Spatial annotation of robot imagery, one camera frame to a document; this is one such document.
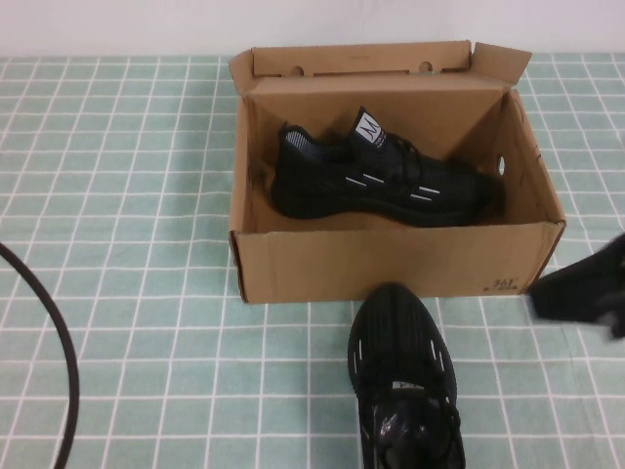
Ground black sneaker stuffed with paper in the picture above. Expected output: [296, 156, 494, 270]
[347, 281, 468, 469]

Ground brown cardboard shoe box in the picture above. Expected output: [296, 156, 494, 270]
[228, 40, 567, 305]

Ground black sneaker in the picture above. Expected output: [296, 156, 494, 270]
[271, 106, 504, 230]

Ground black cable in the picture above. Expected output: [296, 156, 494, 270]
[0, 242, 81, 469]

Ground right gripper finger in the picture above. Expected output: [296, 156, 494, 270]
[531, 292, 625, 339]
[529, 238, 625, 307]

